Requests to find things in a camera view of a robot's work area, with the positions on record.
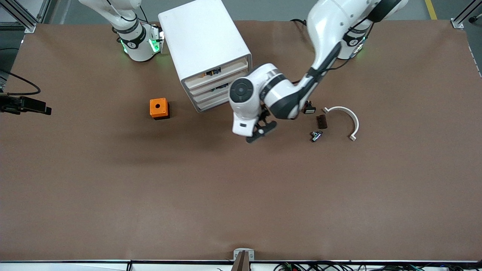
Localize orange box with hole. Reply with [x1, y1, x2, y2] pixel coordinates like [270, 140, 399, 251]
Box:
[149, 98, 170, 120]

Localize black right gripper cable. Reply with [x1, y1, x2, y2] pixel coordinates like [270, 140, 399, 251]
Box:
[0, 69, 41, 96]

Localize white curved bracket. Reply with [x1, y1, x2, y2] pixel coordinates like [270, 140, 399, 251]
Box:
[323, 106, 360, 142]

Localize aluminium frame profile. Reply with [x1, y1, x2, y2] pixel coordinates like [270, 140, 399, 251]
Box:
[0, 0, 50, 33]
[450, 0, 482, 29]

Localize cable bundle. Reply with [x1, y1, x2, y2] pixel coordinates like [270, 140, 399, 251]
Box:
[274, 261, 482, 271]

